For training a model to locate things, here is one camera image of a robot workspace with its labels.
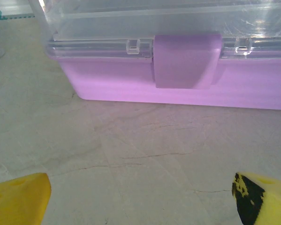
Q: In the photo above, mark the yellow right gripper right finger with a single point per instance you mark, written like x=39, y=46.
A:
x=267, y=206

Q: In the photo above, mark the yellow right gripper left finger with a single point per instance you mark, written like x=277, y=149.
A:
x=18, y=201

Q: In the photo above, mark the purple plastic bin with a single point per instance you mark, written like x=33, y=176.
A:
x=131, y=84

